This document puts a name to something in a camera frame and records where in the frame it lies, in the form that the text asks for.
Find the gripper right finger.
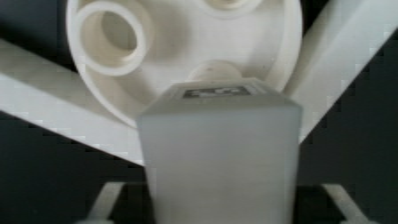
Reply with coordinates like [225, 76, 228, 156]
[322, 184, 381, 224]

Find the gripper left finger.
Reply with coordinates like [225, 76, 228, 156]
[83, 182, 125, 224]

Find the white stool leg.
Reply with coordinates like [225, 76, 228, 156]
[138, 61, 303, 224]

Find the white front fence bar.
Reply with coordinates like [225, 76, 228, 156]
[0, 39, 145, 165]

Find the white fence bar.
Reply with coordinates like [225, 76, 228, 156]
[0, 39, 145, 165]
[285, 0, 398, 139]

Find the white right fence bar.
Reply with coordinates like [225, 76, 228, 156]
[285, 0, 398, 139]

